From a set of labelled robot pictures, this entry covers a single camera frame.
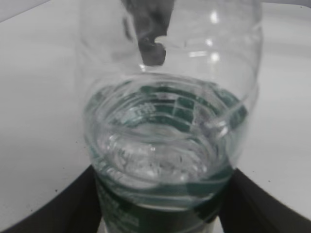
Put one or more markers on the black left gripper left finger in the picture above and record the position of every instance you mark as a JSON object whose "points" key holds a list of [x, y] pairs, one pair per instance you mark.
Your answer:
{"points": [[74, 210]]}

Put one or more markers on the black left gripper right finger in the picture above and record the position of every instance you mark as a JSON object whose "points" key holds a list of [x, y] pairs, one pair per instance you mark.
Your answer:
{"points": [[249, 209]]}

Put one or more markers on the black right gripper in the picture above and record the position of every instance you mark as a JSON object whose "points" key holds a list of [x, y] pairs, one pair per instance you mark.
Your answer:
{"points": [[151, 19]]}

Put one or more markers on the clear Cestbon water bottle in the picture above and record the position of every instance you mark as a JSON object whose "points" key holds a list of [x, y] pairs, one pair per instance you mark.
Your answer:
{"points": [[164, 141]]}

